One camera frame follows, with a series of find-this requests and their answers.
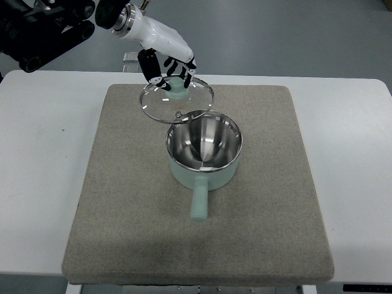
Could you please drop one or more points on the glass lid with green knob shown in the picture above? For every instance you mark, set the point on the glass lid with green knob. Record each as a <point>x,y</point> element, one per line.
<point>179,105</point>

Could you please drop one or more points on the mint green saucepan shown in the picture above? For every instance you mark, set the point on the mint green saucepan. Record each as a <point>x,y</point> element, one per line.
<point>203,156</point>

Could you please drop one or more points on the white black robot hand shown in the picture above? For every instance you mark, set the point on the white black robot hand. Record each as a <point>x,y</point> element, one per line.
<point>154,37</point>

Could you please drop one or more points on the beige fabric mat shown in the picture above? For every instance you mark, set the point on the beige fabric mat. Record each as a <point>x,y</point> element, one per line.
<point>142,220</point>

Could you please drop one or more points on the upper metal floor plate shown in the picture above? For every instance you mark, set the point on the upper metal floor plate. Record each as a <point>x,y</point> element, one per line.
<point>130,57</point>

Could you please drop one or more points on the metal floor plate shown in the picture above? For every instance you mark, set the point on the metal floor plate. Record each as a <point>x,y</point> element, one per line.
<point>131,68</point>
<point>130,57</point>

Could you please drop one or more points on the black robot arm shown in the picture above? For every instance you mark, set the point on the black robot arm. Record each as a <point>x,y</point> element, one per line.
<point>35,35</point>

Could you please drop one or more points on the lower metal floor plate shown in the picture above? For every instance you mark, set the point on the lower metal floor plate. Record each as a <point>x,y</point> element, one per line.
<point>131,68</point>

